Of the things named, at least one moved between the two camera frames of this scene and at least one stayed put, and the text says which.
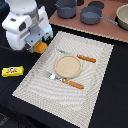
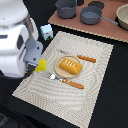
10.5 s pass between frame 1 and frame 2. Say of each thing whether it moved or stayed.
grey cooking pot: stayed
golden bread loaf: moved
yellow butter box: moved
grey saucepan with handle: stayed
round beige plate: stayed
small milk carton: stayed
